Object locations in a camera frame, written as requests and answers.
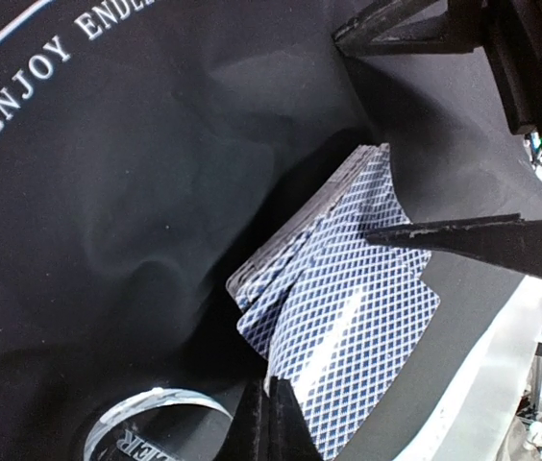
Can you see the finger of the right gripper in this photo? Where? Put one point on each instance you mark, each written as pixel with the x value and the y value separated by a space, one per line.
pixel 506 241

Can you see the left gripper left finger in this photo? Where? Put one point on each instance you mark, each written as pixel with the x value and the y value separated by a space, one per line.
pixel 244 437

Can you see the blue playing card deck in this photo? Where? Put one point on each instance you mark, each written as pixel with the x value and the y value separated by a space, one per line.
pixel 321 253

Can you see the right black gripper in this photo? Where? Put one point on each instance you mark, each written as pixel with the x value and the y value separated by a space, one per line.
pixel 510 33

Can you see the clear dealer button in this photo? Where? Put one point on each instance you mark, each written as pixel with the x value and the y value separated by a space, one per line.
pixel 159 424

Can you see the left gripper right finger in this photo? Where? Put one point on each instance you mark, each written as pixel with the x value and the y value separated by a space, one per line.
pixel 288 435

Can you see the black poker table mat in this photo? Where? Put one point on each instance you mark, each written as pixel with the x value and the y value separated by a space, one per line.
pixel 148 148

